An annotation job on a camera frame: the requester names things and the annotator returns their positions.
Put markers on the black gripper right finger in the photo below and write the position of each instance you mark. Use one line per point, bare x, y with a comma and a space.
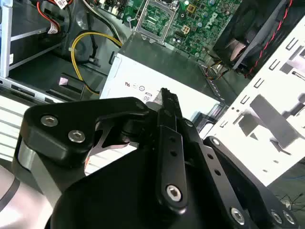
214, 164

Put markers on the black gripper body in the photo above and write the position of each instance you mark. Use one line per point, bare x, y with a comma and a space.
119, 195

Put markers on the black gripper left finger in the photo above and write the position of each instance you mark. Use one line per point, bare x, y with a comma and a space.
59, 148

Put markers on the metal locking lever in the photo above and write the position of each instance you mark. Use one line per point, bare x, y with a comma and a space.
131, 26

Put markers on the metal socket cover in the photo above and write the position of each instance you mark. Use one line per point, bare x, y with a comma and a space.
142, 17

